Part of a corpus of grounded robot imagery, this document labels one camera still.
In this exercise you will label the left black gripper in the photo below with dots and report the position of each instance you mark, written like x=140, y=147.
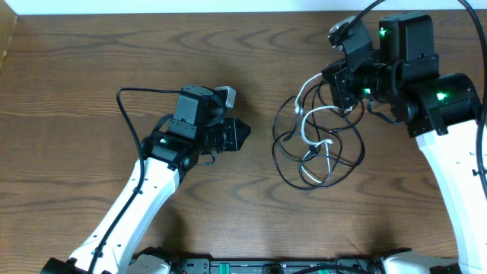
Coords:
x=237, y=128

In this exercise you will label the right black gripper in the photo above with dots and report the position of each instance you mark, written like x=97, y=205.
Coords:
x=340, y=81

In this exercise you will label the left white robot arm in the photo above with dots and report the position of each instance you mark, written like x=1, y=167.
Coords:
x=199, y=126

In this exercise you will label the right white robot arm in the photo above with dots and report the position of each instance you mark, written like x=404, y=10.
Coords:
x=441, y=112

